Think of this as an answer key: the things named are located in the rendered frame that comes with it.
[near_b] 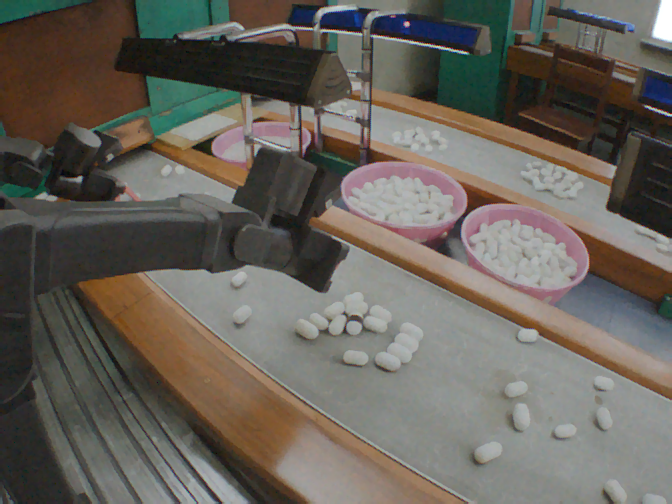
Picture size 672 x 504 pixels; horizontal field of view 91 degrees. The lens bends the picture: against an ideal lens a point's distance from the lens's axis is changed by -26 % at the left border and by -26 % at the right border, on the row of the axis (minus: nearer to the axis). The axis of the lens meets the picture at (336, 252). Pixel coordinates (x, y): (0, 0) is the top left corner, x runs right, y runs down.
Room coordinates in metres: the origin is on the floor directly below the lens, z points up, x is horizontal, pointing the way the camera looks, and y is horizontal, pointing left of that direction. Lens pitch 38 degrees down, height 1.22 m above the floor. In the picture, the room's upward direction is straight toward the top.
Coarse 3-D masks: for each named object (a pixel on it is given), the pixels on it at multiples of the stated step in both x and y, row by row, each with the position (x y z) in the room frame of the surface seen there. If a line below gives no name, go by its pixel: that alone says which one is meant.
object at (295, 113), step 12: (216, 24) 0.85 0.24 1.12; (228, 24) 0.86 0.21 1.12; (240, 24) 0.89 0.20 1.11; (276, 24) 0.77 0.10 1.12; (288, 24) 0.79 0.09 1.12; (180, 36) 0.77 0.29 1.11; (192, 36) 0.79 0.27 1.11; (204, 36) 0.82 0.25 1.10; (228, 36) 0.68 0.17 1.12; (240, 36) 0.70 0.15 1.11; (252, 36) 0.71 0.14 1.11; (264, 36) 0.74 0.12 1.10; (288, 36) 0.79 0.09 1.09; (216, 48) 0.67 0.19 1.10; (240, 96) 0.90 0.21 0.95; (300, 108) 0.79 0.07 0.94; (252, 120) 0.90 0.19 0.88; (300, 120) 0.79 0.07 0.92; (252, 132) 0.90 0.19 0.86; (300, 132) 0.79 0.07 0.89; (252, 144) 0.89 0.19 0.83; (264, 144) 0.86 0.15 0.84; (276, 144) 0.84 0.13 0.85; (300, 144) 0.80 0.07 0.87; (252, 156) 0.89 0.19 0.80; (300, 156) 0.80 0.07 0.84
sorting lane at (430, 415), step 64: (192, 192) 0.83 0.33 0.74; (256, 320) 0.44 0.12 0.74; (448, 320) 0.44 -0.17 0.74; (320, 384) 0.33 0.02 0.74; (384, 384) 0.33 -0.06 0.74; (448, 384) 0.32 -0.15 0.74; (576, 384) 0.30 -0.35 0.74; (384, 448) 0.23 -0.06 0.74; (448, 448) 0.22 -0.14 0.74; (512, 448) 0.21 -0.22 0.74; (576, 448) 0.20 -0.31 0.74; (640, 448) 0.18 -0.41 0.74
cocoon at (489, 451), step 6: (486, 444) 0.21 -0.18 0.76; (492, 444) 0.21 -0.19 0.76; (498, 444) 0.21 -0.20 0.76; (480, 450) 0.21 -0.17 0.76; (486, 450) 0.20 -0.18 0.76; (492, 450) 0.20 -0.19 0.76; (498, 450) 0.20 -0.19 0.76; (474, 456) 0.20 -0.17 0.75; (480, 456) 0.20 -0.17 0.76; (486, 456) 0.20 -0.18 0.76; (492, 456) 0.20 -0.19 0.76; (480, 462) 0.19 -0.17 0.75
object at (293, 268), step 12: (336, 252) 0.42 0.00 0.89; (288, 264) 0.38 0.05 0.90; (300, 264) 0.39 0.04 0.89; (312, 264) 0.41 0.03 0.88; (324, 264) 0.41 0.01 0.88; (336, 264) 0.41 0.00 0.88; (300, 276) 0.41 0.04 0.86; (312, 276) 0.41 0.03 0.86; (324, 276) 0.40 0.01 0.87; (312, 288) 0.40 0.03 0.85; (324, 288) 0.39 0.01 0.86
